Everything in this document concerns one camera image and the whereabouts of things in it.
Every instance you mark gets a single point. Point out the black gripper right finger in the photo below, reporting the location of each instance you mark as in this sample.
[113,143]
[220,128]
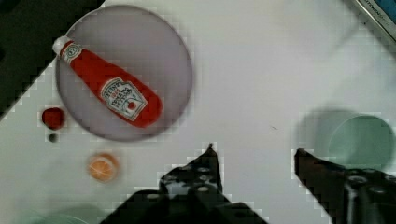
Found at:
[349,196]

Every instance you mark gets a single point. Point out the red strawberry toy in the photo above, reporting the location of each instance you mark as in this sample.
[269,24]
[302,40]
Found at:
[53,118]

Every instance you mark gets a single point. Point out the green colander basket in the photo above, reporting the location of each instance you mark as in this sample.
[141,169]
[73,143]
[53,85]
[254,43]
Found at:
[84,214]

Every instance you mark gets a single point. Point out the red ketchup bottle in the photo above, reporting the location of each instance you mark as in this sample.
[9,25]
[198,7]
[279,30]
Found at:
[120,92]

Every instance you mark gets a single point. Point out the orange slice toy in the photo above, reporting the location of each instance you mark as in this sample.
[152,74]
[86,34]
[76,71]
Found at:
[103,167]

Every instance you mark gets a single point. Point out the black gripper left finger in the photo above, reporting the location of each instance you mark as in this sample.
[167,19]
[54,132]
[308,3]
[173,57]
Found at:
[189,194]

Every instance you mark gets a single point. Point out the green mug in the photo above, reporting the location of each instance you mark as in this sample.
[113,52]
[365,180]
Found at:
[347,138]

